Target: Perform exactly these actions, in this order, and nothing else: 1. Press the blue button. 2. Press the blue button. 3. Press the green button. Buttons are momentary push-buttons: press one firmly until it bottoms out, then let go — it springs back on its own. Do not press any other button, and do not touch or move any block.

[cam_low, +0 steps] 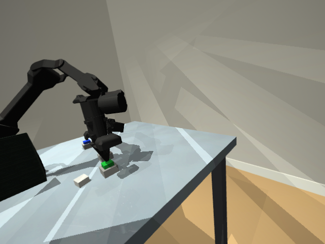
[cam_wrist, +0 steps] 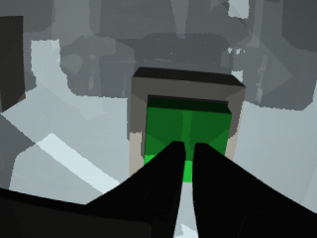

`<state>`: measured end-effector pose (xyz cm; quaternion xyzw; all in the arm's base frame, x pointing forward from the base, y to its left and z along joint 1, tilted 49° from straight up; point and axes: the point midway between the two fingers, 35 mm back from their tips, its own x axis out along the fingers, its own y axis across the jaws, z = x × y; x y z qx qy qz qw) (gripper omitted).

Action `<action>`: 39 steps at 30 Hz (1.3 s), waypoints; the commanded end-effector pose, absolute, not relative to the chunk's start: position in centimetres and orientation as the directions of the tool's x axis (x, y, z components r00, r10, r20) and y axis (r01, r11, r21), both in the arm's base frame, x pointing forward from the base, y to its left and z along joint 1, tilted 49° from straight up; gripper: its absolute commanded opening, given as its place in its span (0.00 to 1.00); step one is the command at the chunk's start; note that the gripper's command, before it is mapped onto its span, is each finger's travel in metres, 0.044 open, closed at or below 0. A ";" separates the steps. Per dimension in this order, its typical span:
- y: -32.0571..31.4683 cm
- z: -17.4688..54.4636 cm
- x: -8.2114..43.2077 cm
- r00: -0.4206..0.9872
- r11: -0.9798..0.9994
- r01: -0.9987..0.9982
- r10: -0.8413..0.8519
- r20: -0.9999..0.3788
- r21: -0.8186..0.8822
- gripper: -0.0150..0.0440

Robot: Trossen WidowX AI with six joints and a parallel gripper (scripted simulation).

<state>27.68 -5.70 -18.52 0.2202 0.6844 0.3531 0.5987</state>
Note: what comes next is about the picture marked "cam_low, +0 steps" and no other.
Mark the white rectangular block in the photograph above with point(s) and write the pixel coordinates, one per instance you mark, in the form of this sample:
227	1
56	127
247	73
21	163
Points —
81	181

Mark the green square button in grey housing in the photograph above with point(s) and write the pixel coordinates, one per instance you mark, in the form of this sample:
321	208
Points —
108	168

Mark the red button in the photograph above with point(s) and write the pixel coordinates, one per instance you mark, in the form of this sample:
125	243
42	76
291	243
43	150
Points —
102	160

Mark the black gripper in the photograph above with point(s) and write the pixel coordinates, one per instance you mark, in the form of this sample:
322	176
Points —
97	132

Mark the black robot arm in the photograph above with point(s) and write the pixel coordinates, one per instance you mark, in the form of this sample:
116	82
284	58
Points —
41	76

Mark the blue button in grey housing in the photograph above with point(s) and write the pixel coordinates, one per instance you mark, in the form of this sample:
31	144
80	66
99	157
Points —
86	144

